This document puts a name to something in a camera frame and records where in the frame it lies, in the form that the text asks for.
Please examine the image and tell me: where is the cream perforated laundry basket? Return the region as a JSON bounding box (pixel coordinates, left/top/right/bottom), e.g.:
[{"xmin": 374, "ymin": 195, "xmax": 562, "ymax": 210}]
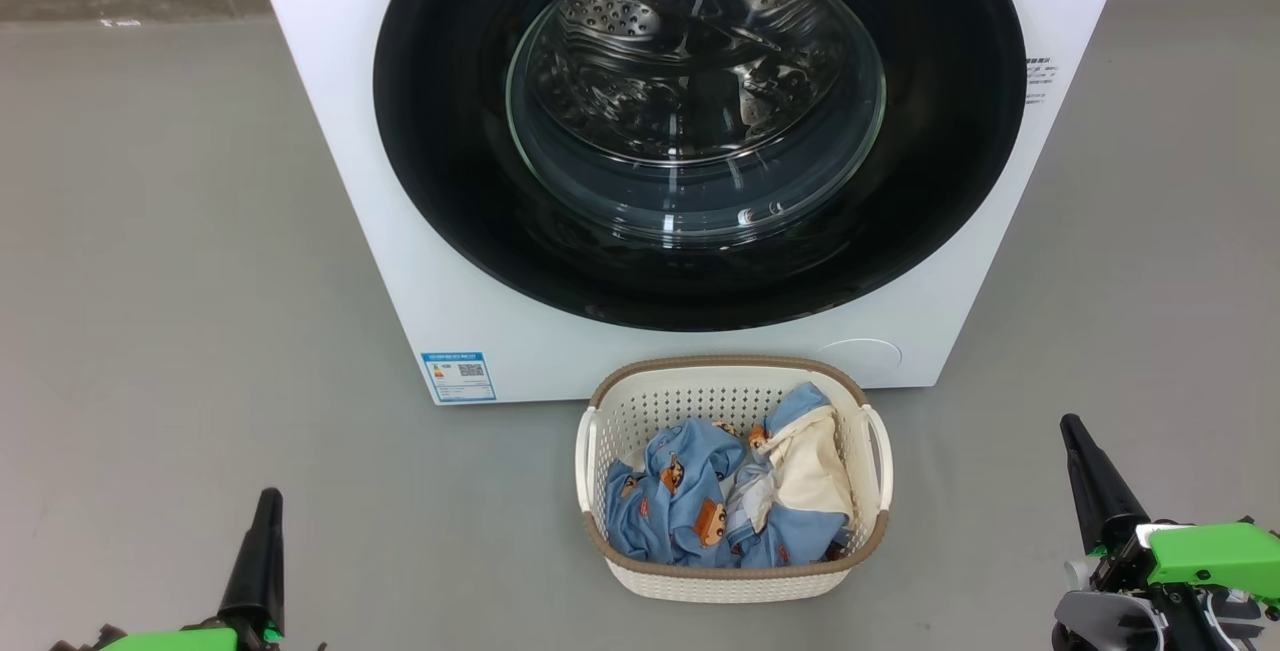
[{"xmin": 575, "ymin": 356, "xmax": 894, "ymax": 604}]

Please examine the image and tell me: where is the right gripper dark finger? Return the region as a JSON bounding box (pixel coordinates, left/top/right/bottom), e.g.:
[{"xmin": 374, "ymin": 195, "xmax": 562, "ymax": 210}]
[{"xmin": 1060, "ymin": 414, "xmax": 1151, "ymax": 554}]

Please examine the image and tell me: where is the left gripper green black body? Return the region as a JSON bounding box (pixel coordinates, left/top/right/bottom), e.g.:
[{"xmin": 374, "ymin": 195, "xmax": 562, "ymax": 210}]
[{"xmin": 50, "ymin": 617, "xmax": 288, "ymax": 651}]

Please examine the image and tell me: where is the blue energy label sticker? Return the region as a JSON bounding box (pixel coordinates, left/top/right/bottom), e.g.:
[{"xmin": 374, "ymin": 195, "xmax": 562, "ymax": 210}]
[{"xmin": 421, "ymin": 352, "xmax": 498, "ymax": 404}]

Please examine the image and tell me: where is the black round glass washer door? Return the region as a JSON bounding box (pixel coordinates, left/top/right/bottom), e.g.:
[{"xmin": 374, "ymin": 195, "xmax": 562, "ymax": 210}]
[{"xmin": 373, "ymin": 0, "xmax": 1029, "ymax": 333}]

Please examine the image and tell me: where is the right gripper green black body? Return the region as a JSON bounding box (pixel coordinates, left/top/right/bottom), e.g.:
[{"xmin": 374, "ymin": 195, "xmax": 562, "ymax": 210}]
[{"xmin": 1088, "ymin": 519, "xmax": 1280, "ymax": 651}]

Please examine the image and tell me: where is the stainless steel washer drum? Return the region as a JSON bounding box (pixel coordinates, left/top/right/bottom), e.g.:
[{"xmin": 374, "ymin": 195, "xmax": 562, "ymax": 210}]
[{"xmin": 510, "ymin": 0, "xmax": 886, "ymax": 168}]

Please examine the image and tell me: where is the blue and cream garment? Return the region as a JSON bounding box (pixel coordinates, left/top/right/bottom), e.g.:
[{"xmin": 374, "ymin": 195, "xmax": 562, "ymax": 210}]
[{"xmin": 725, "ymin": 382, "xmax": 856, "ymax": 569}]

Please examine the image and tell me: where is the round white filter cover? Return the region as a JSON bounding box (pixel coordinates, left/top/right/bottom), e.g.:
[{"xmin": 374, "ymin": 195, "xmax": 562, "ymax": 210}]
[{"xmin": 815, "ymin": 338, "xmax": 903, "ymax": 378}]

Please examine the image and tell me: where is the white front-load washing machine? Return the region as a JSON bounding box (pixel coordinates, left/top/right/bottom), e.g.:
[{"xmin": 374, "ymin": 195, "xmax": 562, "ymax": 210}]
[{"xmin": 245, "ymin": 0, "xmax": 1138, "ymax": 406}]

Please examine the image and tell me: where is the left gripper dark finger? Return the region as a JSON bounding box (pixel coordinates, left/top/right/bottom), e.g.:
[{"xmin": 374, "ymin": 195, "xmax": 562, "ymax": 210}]
[{"xmin": 218, "ymin": 488, "xmax": 287, "ymax": 637}]

